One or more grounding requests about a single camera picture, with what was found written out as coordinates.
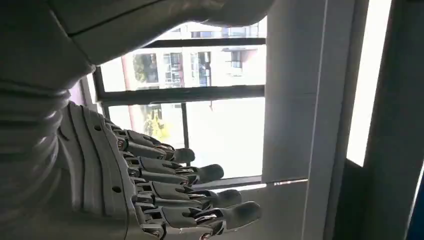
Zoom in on dark window frame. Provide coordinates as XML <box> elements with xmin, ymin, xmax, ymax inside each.
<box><xmin>92</xmin><ymin>38</ymin><xmax>267</xmax><ymax>190</ymax></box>

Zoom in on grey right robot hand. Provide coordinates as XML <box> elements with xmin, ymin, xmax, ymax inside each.
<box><xmin>0</xmin><ymin>0</ymin><xmax>276</xmax><ymax>240</ymax></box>

